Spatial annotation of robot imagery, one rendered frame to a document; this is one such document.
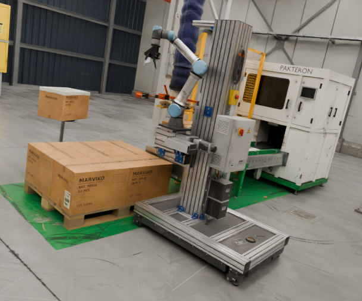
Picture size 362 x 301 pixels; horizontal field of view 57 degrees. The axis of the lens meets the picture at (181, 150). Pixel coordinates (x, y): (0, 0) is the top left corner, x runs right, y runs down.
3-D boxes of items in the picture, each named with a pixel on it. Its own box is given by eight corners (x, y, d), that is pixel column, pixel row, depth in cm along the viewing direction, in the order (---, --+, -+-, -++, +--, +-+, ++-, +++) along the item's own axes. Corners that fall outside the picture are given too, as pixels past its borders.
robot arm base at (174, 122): (186, 128, 314) (188, 117, 311) (175, 128, 302) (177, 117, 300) (174, 124, 323) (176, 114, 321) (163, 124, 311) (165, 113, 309)
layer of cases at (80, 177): (116, 169, 447) (120, 140, 438) (167, 196, 382) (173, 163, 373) (24, 178, 360) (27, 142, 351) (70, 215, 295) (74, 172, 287)
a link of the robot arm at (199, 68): (178, 118, 304) (211, 65, 290) (175, 120, 290) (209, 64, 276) (168, 111, 305) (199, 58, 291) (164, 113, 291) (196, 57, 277)
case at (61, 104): (65, 113, 520) (67, 87, 511) (87, 118, 509) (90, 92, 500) (37, 115, 464) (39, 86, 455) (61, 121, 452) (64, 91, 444)
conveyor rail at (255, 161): (279, 163, 543) (282, 152, 539) (282, 164, 540) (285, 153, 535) (182, 177, 375) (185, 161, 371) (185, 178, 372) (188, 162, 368)
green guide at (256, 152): (276, 153, 545) (278, 147, 543) (282, 154, 538) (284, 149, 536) (217, 159, 429) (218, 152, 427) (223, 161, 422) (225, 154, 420)
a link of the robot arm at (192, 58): (212, 68, 301) (173, 30, 301) (211, 67, 291) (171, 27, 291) (202, 77, 304) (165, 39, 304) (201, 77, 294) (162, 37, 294)
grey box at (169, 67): (174, 76, 493) (177, 55, 487) (176, 76, 490) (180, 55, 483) (163, 74, 479) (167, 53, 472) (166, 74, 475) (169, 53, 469)
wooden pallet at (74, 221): (115, 179, 450) (116, 169, 447) (165, 208, 385) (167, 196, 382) (23, 190, 363) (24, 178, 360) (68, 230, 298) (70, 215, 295)
